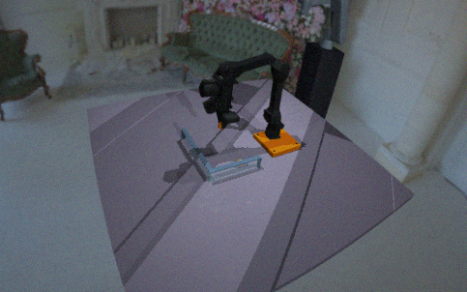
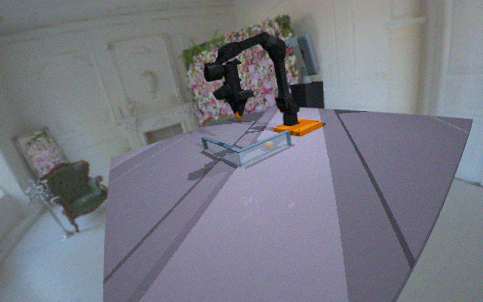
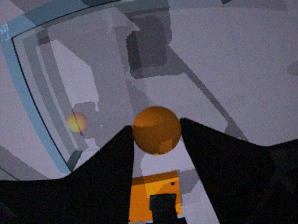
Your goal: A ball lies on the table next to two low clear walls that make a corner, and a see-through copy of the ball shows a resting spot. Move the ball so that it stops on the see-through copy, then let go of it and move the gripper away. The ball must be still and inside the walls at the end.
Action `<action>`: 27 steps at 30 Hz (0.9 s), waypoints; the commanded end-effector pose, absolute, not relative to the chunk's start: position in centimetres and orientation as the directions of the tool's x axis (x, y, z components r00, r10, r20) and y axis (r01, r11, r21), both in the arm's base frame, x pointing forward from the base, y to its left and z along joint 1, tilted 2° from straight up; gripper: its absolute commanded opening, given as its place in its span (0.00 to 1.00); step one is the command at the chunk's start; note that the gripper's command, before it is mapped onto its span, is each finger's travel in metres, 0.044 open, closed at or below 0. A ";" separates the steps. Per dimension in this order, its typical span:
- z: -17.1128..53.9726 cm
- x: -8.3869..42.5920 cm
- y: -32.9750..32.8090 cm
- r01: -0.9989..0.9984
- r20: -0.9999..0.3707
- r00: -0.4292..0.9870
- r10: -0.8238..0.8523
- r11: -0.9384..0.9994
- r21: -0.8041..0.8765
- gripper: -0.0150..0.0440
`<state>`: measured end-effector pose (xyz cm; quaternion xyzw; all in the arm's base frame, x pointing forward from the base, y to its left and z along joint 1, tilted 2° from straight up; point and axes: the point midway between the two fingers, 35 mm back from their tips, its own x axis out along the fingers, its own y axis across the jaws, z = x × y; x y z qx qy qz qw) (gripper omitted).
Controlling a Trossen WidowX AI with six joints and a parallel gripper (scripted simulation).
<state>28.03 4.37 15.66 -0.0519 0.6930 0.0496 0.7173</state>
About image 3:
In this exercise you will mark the clear l-shaped low wall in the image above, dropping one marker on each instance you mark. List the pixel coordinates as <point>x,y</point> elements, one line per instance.
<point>39,81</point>

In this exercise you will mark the brown ball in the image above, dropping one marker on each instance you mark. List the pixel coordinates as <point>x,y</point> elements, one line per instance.
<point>157,130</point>

